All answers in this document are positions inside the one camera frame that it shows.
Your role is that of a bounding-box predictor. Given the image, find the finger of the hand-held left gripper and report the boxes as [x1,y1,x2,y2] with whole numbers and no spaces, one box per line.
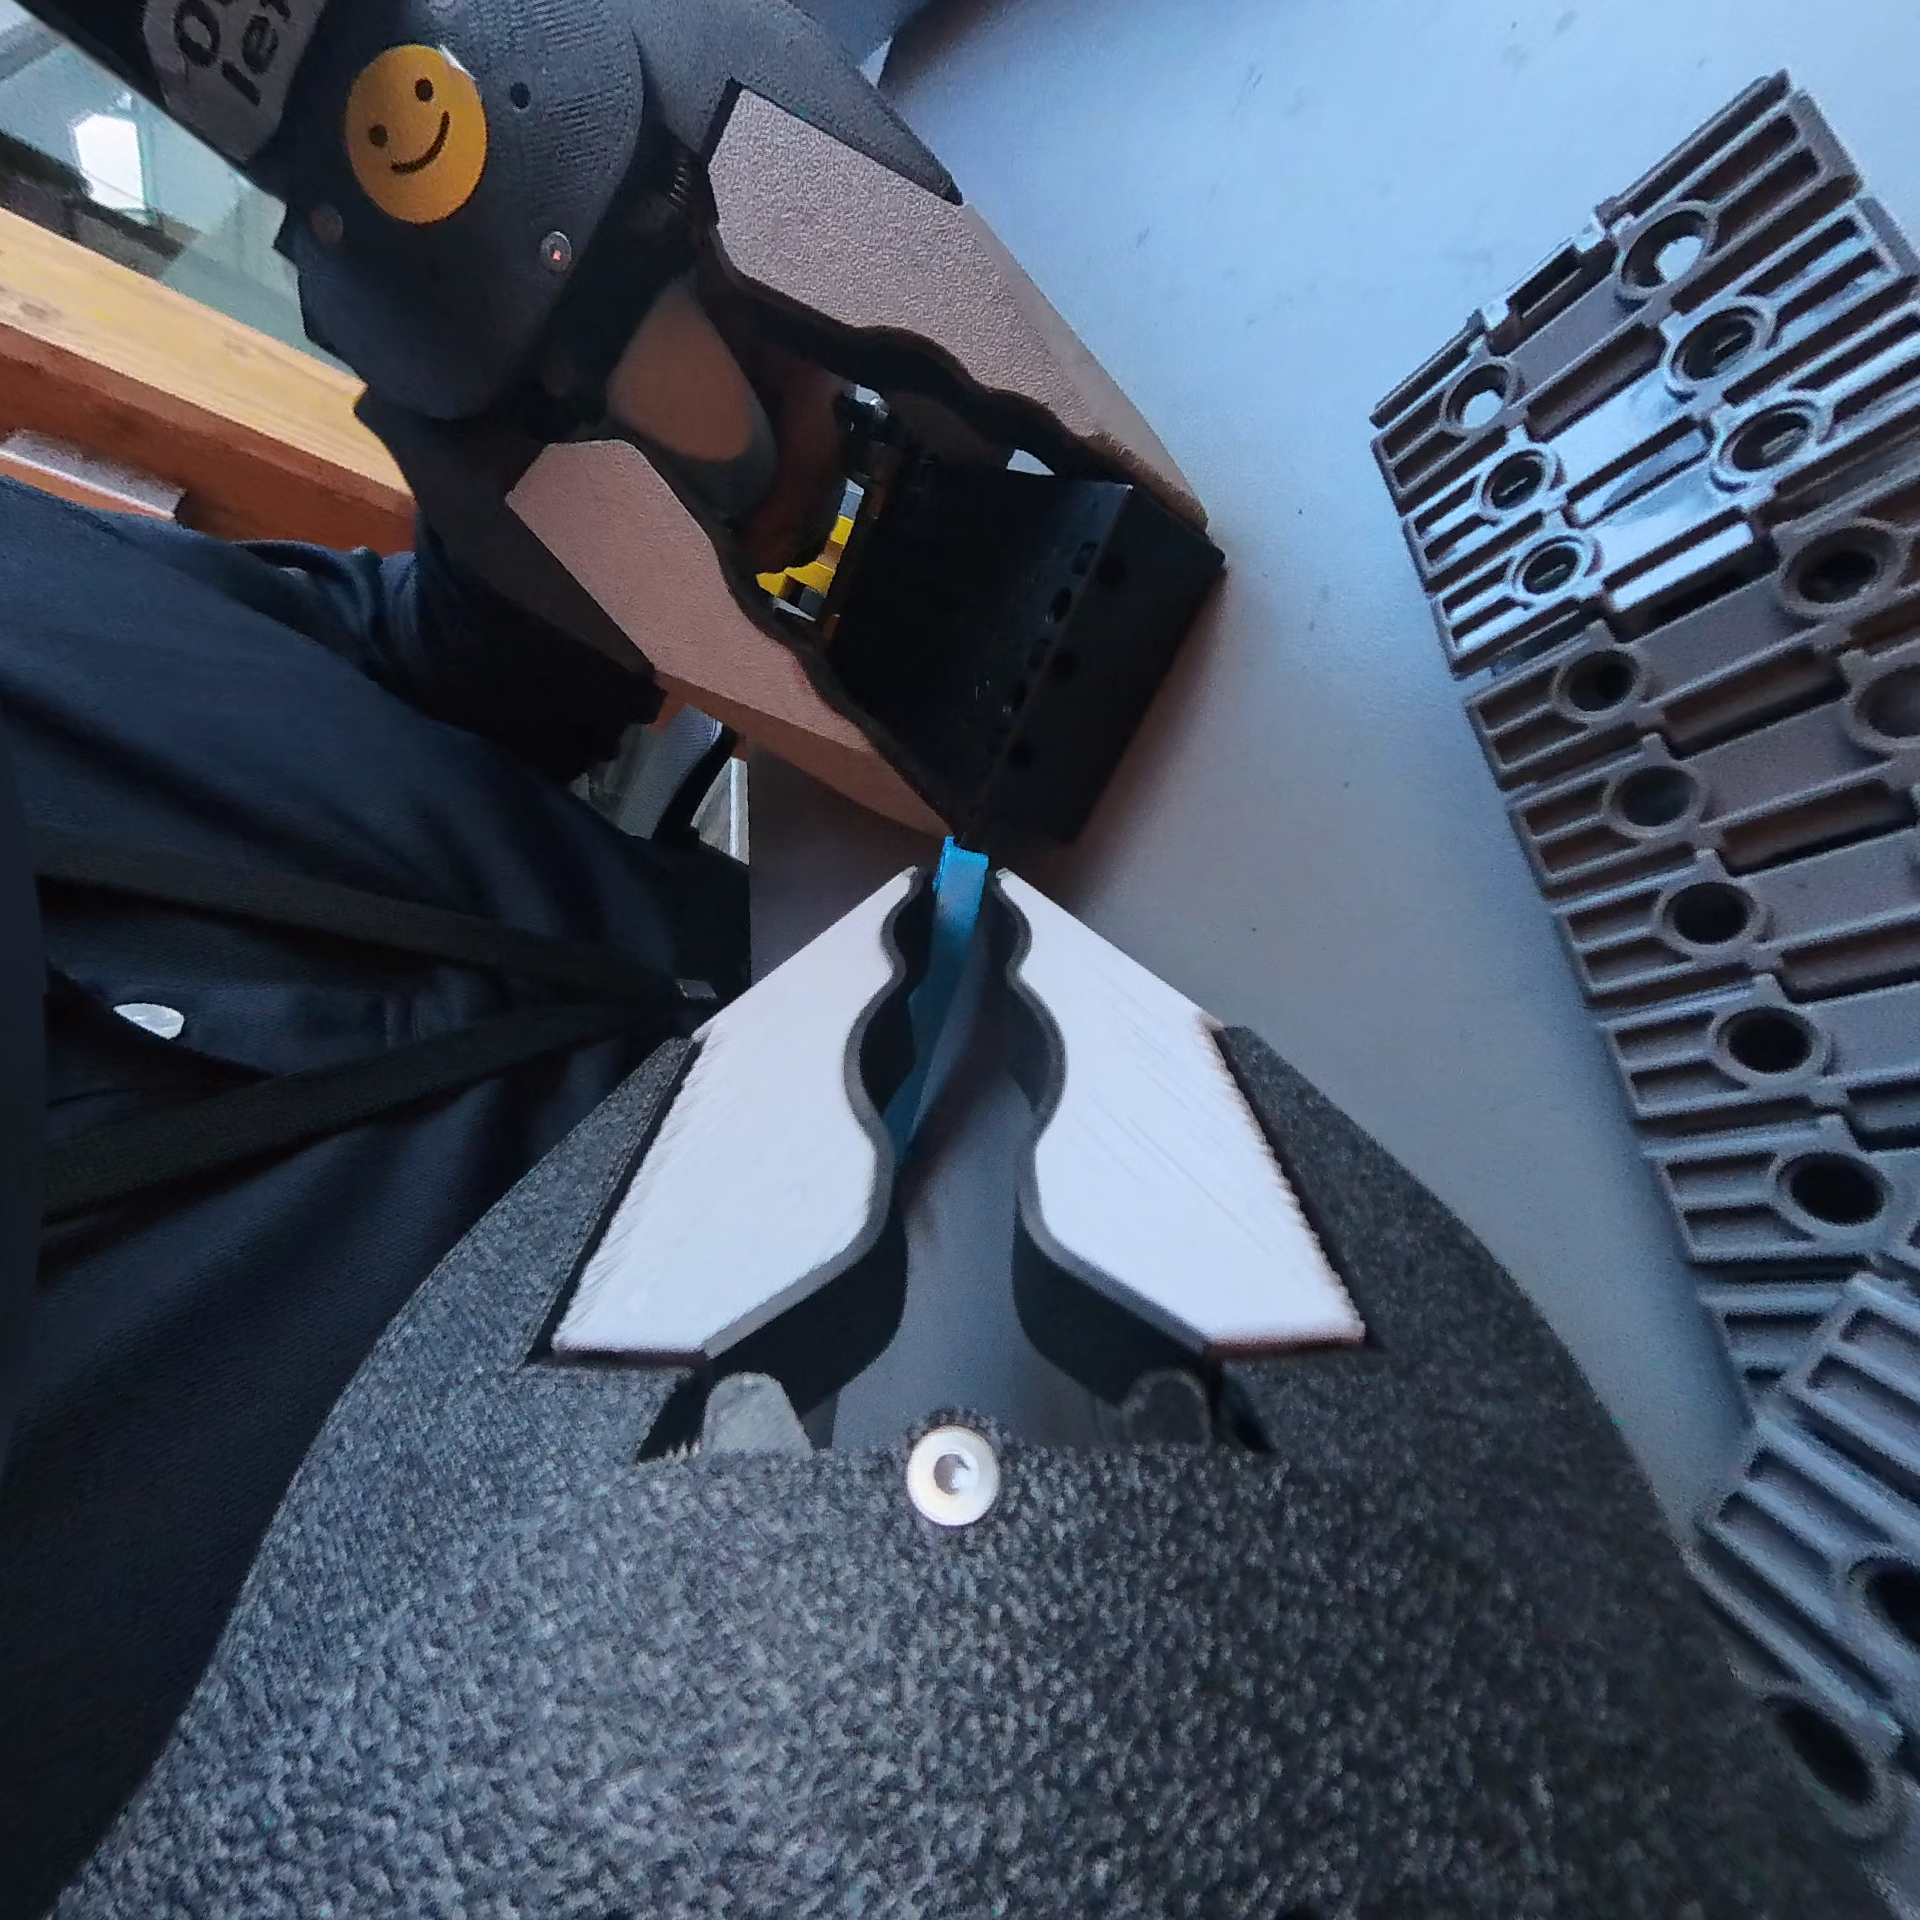
[503,433,953,836]
[702,83,1214,536]

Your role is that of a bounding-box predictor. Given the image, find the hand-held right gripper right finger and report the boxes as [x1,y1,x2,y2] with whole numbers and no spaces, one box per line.
[990,872,1368,1364]

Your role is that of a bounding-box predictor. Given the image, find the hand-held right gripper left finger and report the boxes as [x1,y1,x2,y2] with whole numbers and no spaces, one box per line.
[551,864,927,1367]

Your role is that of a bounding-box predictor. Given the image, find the blue plastic lever tool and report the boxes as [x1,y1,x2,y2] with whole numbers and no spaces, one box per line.
[883,836,1000,1161]

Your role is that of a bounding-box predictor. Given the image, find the black controller box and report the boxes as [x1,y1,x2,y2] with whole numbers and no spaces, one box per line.
[758,381,1231,845]

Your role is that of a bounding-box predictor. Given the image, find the grey studded track strip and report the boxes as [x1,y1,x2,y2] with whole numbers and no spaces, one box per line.
[1370,67,1920,1844]

